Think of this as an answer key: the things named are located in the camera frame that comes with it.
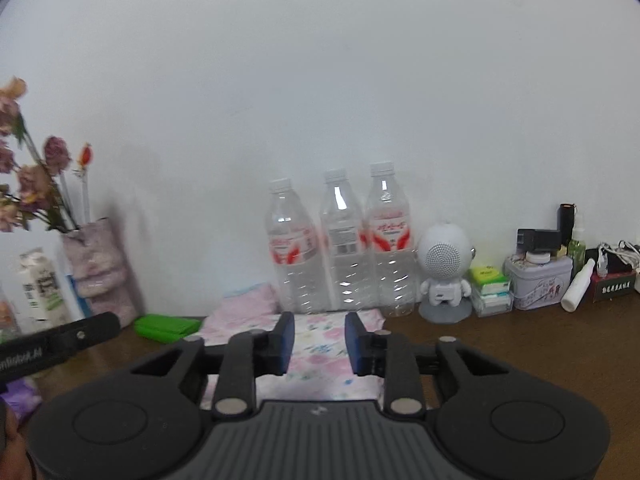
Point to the dried rose bouquet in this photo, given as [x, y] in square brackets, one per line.
[40, 173]

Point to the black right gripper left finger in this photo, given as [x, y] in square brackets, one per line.
[244, 358]

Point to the white small bottle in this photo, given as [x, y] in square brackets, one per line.
[578, 287]

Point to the blue box behind carton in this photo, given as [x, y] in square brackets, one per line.
[82, 302]

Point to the purple tissue pack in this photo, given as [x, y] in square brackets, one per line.
[22, 397]

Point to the black flashlight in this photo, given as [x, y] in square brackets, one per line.
[566, 221]

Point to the person's left hand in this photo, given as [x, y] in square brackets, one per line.
[14, 460]

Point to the pink knitted vase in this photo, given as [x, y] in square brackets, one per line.
[100, 269]

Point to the grey decorated tin box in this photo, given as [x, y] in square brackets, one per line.
[536, 285]

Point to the pink folded cloth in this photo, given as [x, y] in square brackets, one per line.
[257, 300]

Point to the middle water bottle red label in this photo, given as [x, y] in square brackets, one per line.
[345, 236]

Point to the green plastic case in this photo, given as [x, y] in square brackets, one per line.
[166, 329]

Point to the white green milk carton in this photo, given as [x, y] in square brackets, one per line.
[46, 304]

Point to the left water bottle red label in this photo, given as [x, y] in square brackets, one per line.
[295, 252]

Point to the water bottle red label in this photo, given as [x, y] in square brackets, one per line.
[295, 252]
[345, 236]
[389, 223]

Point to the right water bottle red label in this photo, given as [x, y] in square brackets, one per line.
[389, 223]

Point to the dark red box with cables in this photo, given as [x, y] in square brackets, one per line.
[615, 272]

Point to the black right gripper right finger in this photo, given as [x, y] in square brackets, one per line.
[388, 356]

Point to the green glass spray bottle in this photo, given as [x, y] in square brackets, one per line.
[576, 248]

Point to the white astronaut speaker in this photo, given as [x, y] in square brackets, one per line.
[445, 254]

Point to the green white tissue packs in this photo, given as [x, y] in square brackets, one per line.
[491, 291]

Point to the black small device on tin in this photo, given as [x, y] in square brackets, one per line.
[538, 246]

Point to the pink floral garment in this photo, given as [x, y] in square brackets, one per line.
[319, 369]

